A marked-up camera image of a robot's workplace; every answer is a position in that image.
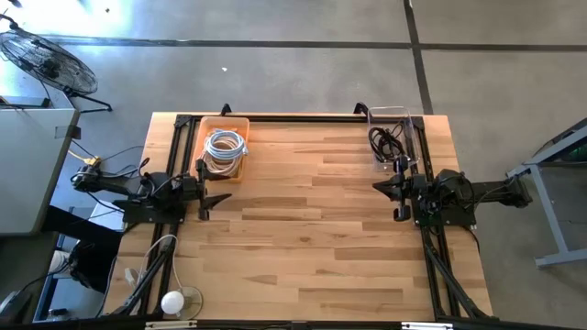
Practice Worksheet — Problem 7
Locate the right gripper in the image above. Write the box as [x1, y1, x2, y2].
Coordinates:
[372, 155, 430, 222]

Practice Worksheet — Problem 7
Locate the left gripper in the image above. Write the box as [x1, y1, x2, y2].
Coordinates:
[183, 158, 232, 221]

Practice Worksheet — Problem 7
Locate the pale grey HDMI cable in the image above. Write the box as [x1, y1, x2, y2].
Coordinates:
[204, 129, 249, 161]

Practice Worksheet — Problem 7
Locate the clear plastic bin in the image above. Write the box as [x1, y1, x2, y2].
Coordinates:
[366, 105, 422, 171]

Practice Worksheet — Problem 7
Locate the orange plastic bin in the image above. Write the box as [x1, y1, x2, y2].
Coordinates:
[188, 115, 251, 183]

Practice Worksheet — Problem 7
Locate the white box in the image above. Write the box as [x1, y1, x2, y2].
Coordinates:
[89, 200, 126, 233]

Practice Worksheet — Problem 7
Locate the white globe lamp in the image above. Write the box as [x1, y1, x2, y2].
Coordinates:
[160, 286, 204, 321]

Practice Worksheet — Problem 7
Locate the grey table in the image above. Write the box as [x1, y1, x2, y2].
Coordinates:
[0, 107, 82, 237]

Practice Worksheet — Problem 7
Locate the black floor fan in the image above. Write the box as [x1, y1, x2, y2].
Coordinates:
[0, 13, 114, 115]

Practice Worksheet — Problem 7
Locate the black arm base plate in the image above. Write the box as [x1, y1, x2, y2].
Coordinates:
[412, 201, 478, 228]
[113, 199, 188, 226]

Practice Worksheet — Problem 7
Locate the white cord with plug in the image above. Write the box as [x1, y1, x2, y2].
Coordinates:
[123, 233, 179, 294]

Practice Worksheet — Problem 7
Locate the black aluminium table frame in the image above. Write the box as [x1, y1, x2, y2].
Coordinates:
[109, 103, 494, 322]

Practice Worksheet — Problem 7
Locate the silver bracket plate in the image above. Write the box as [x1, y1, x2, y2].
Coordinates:
[401, 322, 455, 330]
[144, 320, 199, 330]

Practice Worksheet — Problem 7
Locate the grey metal table frame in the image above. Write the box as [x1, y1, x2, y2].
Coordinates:
[506, 117, 587, 270]

